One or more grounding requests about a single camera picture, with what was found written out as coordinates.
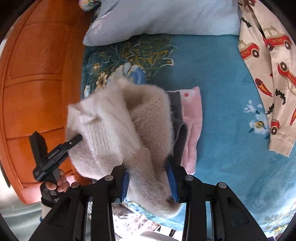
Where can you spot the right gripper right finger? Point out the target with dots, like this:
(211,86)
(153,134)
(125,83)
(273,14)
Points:
(176,174)

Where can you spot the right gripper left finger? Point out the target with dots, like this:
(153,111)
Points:
(121,183)

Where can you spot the beige fuzzy knit sweater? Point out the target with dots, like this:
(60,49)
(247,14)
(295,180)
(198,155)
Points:
(126,124)

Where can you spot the left hand in black glove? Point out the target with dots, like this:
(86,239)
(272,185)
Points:
(52,187)

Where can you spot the pink folded garment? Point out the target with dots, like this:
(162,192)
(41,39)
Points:
(193,119)

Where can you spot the light blue pillow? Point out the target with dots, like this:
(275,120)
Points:
(118,21)

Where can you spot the white car print pajama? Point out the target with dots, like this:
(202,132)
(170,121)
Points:
(268,51)

